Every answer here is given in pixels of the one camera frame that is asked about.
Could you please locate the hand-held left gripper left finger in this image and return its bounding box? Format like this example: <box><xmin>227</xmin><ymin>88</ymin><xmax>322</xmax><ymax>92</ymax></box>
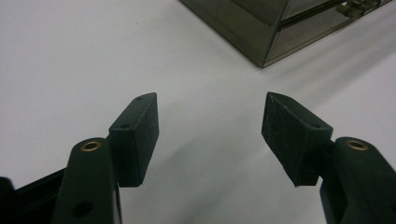
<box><xmin>50</xmin><ymin>91</ymin><xmax>160</xmax><ymax>224</ymax></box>

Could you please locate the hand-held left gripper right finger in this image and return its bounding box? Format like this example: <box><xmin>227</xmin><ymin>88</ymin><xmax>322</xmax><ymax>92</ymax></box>
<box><xmin>262</xmin><ymin>91</ymin><xmax>396</xmax><ymax>224</ymax></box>

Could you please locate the smoky transparent plastic drawer cabinet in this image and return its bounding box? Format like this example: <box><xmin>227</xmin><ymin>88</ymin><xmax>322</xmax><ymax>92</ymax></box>
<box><xmin>178</xmin><ymin>0</ymin><xmax>396</xmax><ymax>69</ymax></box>

